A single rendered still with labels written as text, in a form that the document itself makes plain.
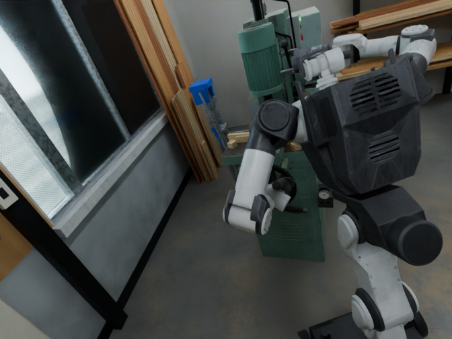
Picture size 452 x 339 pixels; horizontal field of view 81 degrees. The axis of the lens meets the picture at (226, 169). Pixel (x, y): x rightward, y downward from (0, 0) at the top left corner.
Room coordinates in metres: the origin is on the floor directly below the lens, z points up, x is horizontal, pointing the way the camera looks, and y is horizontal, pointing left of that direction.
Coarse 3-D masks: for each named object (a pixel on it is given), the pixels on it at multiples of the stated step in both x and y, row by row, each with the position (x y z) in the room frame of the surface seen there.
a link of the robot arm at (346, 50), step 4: (324, 44) 1.17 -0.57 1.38; (328, 44) 1.16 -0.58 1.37; (332, 44) 1.16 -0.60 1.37; (348, 44) 1.11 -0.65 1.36; (328, 48) 1.14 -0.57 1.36; (332, 48) 1.14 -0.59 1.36; (340, 48) 1.11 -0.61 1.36; (344, 48) 1.11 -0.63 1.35; (348, 48) 1.11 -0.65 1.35; (344, 52) 1.08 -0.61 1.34; (348, 52) 1.07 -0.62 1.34; (344, 56) 1.08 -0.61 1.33; (348, 56) 1.07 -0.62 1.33; (344, 60) 1.11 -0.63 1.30; (348, 60) 1.12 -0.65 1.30; (344, 64) 1.11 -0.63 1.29; (348, 64) 1.12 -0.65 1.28
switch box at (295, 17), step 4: (292, 16) 1.57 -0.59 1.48; (296, 16) 1.54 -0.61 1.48; (288, 20) 1.56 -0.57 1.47; (296, 20) 1.54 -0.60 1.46; (288, 24) 1.56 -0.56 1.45; (296, 24) 1.54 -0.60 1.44; (300, 24) 1.60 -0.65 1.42; (288, 28) 1.56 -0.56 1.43; (296, 28) 1.54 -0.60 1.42; (288, 32) 1.57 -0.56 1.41; (296, 32) 1.55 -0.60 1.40; (300, 32) 1.56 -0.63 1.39; (292, 36) 1.56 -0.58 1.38; (296, 36) 1.55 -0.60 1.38; (300, 36) 1.54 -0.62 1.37; (292, 40) 1.56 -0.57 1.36; (296, 40) 1.55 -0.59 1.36; (300, 40) 1.54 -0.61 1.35; (296, 44) 1.55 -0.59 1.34; (300, 44) 1.54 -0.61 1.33
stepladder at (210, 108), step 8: (200, 80) 2.26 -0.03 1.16; (208, 80) 2.18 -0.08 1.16; (192, 88) 2.14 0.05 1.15; (200, 88) 2.12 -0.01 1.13; (208, 88) 2.11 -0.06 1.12; (200, 96) 2.10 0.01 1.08; (208, 96) 2.11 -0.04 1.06; (208, 104) 2.12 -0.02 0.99; (216, 104) 2.27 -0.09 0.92; (208, 112) 2.09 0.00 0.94; (216, 112) 2.23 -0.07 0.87; (216, 120) 2.12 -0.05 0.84; (216, 128) 2.08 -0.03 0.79; (224, 128) 2.12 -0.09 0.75; (216, 136) 2.10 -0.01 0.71; (224, 136) 2.12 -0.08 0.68; (224, 144) 2.07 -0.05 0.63; (232, 168) 2.10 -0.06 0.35; (232, 176) 2.09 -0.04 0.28
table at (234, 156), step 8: (240, 144) 1.45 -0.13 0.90; (224, 152) 1.42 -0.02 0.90; (232, 152) 1.39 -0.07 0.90; (240, 152) 1.35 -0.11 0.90; (288, 152) 1.19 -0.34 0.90; (296, 152) 1.17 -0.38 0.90; (224, 160) 1.37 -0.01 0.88; (232, 160) 1.34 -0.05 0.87; (240, 160) 1.32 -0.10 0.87; (288, 160) 1.18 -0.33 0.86; (296, 160) 1.17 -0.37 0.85; (304, 160) 1.15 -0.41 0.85
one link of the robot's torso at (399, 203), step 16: (336, 192) 0.64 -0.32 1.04; (368, 192) 0.56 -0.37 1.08; (384, 192) 0.52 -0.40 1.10; (400, 192) 0.51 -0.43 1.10; (352, 208) 0.55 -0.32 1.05; (368, 208) 0.49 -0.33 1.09; (384, 208) 0.48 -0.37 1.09; (400, 208) 0.47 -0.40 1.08; (416, 208) 0.46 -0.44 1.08; (368, 224) 0.48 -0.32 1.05; (384, 224) 0.44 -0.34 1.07; (400, 224) 0.42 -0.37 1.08; (416, 224) 0.40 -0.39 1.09; (432, 224) 0.40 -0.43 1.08; (384, 240) 0.42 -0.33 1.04; (400, 240) 0.39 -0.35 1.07; (416, 240) 0.38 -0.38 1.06; (432, 240) 0.38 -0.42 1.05; (400, 256) 0.37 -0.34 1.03; (416, 256) 0.36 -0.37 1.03; (432, 256) 0.36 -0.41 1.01
